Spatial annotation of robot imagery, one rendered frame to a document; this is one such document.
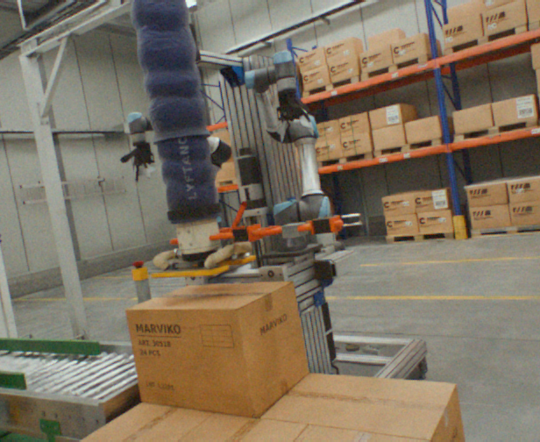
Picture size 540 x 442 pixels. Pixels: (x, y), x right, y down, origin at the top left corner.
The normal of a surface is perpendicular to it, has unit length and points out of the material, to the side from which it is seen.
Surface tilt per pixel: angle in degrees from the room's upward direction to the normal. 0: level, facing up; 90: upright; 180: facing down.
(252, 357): 90
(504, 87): 90
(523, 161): 90
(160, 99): 73
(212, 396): 90
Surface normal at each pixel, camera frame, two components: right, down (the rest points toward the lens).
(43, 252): 0.79, -0.11
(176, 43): 0.48, -0.22
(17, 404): -0.52, 0.13
